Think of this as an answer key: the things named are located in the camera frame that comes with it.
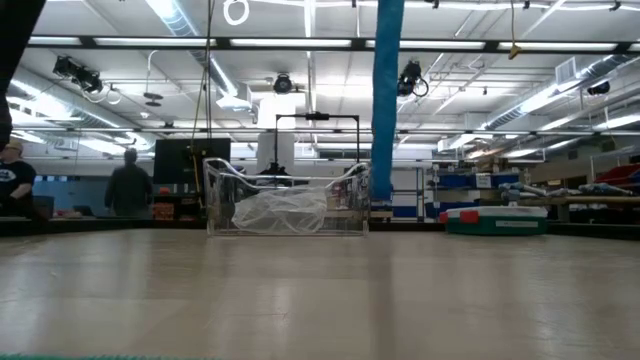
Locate red storage crates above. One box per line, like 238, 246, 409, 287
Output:
151, 186, 177, 222

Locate clear plastic bin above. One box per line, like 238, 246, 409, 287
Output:
203, 157, 372, 238

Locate white cable ring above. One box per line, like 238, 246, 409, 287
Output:
222, 0, 251, 27

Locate person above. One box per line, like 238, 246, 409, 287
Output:
0, 139, 40, 222
103, 147, 155, 219

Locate blue elastic bandage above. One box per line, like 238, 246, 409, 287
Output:
369, 0, 406, 203

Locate black hanging cable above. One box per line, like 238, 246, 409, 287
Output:
188, 0, 217, 209

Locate clear plastic bag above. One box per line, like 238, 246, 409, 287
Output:
230, 186, 329, 236

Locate shelf with blue bins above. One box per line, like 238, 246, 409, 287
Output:
430, 167, 525, 219

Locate black aluminium table frame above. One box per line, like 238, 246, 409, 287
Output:
0, 215, 640, 241

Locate black overhead light bar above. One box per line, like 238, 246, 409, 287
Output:
27, 33, 640, 55

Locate teal marker pack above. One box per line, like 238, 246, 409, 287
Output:
438, 205, 550, 237

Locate black ceiling camera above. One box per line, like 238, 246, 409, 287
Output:
397, 59, 430, 99
272, 72, 294, 96
51, 55, 105, 95

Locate silver ventilation duct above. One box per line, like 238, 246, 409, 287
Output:
479, 52, 640, 132

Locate yellow hanging cord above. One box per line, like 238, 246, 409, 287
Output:
506, 0, 524, 61

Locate wooden workbench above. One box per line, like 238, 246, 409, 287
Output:
517, 194, 640, 222

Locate black monitor screen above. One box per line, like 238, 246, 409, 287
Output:
152, 137, 233, 186

